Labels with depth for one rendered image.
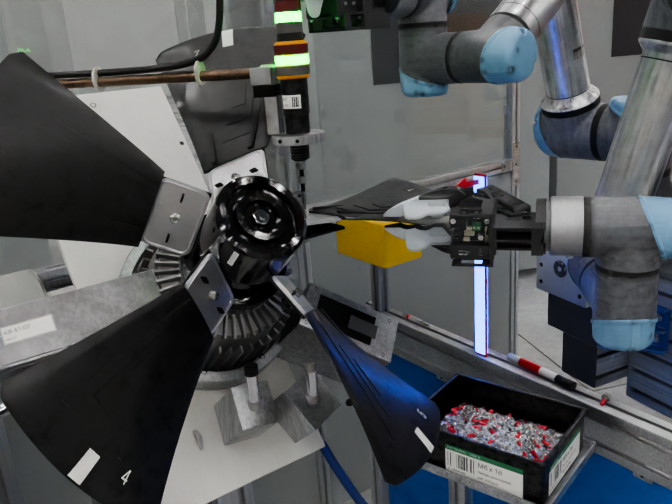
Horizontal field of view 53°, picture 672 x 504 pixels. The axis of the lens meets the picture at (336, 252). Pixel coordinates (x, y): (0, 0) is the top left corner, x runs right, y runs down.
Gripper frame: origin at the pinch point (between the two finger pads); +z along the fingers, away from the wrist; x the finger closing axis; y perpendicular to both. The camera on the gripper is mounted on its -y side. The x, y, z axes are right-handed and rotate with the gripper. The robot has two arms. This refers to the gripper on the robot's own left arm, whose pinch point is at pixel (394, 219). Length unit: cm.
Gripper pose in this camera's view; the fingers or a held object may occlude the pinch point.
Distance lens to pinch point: 94.0
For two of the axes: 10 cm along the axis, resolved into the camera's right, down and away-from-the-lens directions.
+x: 1.1, 9.1, 4.0
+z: -9.5, -0.2, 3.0
